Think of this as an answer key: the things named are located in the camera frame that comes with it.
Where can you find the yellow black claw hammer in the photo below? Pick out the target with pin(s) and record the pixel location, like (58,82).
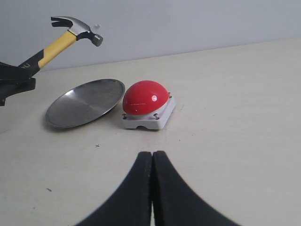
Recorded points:
(77,30)

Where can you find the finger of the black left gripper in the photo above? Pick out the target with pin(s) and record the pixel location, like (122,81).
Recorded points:
(8,89)
(9,73)

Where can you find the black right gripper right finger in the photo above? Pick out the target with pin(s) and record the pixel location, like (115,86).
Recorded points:
(175,203)

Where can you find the red dome push button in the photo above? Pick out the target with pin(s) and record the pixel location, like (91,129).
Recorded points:
(147,104)

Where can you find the round steel plate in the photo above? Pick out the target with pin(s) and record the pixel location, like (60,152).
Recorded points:
(85,103)

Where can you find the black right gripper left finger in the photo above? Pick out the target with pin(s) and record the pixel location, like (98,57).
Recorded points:
(130,204)

